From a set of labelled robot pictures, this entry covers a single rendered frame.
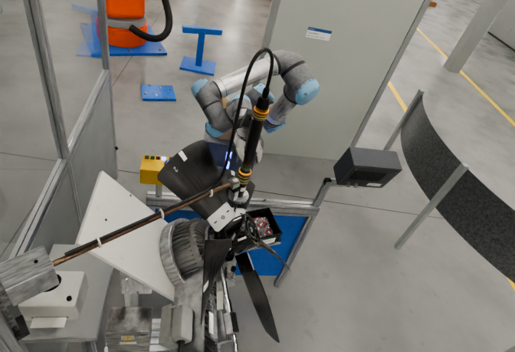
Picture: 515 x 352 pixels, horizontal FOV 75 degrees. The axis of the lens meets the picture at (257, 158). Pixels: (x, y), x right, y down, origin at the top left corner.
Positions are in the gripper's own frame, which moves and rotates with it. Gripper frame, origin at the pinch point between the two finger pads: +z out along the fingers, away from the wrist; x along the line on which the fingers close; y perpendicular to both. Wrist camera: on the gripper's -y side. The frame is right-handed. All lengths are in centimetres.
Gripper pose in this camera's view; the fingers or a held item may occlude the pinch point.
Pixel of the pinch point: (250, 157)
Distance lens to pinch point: 101.7
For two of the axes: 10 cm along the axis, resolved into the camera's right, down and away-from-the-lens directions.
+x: -9.7, -0.9, -2.2
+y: -2.2, 7.4, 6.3
